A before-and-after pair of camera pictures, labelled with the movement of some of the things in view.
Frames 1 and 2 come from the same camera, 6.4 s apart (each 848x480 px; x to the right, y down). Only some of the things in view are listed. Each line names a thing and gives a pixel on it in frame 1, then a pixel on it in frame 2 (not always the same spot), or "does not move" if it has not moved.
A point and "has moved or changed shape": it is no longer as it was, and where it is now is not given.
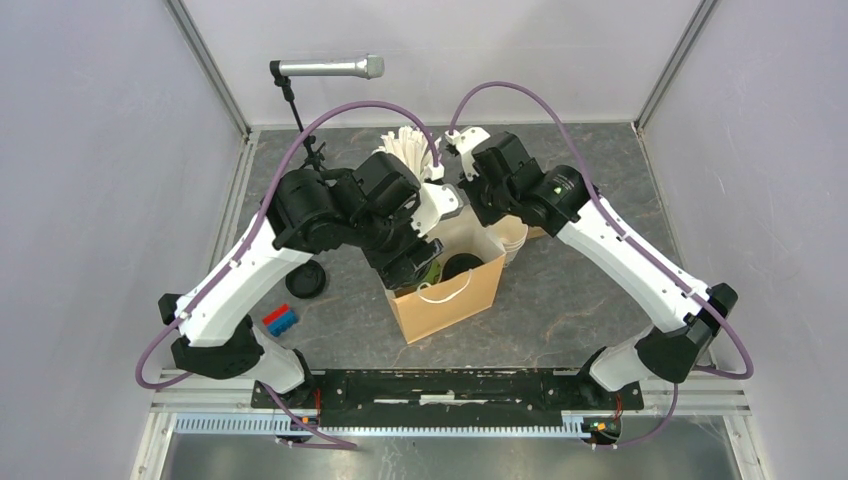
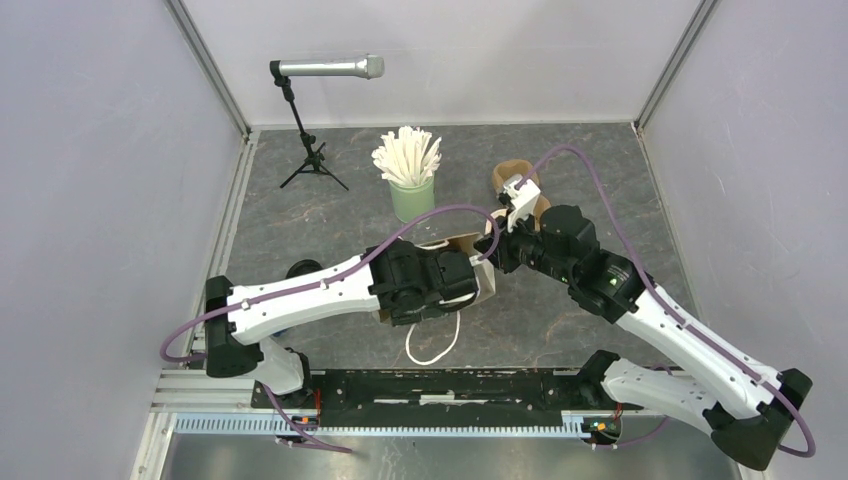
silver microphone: x=371 y=66 does not move
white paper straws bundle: x=413 y=147 does not move
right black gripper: x=485 y=216 to x=501 y=250
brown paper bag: x=433 y=307 has moved or changed shape
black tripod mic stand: x=316 y=157 does not move
